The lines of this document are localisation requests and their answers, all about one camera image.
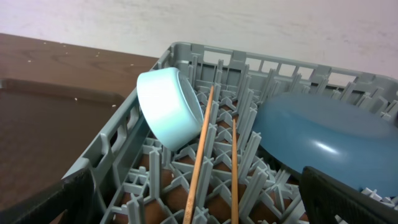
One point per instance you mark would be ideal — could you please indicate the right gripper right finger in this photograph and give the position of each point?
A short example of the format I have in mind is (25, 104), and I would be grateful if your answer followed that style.
(324, 198)

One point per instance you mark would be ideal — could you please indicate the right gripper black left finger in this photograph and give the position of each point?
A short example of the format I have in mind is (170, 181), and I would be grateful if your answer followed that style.
(71, 197)

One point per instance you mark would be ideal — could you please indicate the brown serving tray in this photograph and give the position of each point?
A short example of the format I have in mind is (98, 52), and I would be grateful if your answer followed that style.
(44, 129)

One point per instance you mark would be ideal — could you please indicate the wooden chopstick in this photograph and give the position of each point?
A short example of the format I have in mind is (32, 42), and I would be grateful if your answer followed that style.
(197, 166)
(234, 178)

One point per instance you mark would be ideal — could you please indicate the light blue rice bowl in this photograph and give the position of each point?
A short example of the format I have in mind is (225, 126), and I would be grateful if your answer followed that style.
(170, 106)

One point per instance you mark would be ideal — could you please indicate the dark blue plate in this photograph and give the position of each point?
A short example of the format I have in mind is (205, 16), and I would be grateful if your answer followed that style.
(347, 143)

